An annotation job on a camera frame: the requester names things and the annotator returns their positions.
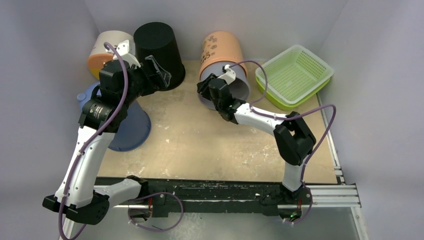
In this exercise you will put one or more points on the aluminium frame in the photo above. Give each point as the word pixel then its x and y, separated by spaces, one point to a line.
pixel 327 195

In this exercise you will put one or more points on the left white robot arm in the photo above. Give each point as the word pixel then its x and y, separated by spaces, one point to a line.
pixel 76 198

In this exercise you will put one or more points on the beige drum orange yellow face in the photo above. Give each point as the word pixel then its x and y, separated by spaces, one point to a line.
pixel 100 55

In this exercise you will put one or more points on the green white strainer basket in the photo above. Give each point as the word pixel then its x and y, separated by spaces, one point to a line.
pixel 293 76

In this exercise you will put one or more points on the orange cartoon bucket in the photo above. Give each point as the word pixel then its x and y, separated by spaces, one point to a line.
pixel 220 46

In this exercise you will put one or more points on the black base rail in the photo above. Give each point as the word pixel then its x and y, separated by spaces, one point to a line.
pixel 220 197

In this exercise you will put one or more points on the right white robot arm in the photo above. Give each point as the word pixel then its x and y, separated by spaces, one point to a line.
pixel 294 139

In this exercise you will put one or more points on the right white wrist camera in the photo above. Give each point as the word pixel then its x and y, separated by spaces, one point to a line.
pixel 229 75

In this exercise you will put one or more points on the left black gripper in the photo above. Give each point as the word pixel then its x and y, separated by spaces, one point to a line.
pixel 151 86

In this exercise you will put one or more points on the black ribbed bucket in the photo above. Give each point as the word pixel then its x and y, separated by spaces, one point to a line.
pixel 157 40

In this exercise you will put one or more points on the large blue bucket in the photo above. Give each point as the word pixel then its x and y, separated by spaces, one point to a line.
pixel 132 131

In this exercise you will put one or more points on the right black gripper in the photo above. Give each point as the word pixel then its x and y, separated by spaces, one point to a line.
pixel 208 85

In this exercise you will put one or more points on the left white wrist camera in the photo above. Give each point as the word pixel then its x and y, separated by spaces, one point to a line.
pixel 126 49

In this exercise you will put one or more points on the grey bucket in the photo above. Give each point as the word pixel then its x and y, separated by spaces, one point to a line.
pixel 239 88

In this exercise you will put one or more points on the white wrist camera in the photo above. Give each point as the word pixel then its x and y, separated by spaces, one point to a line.
pixel 126 49
pixel 229 75

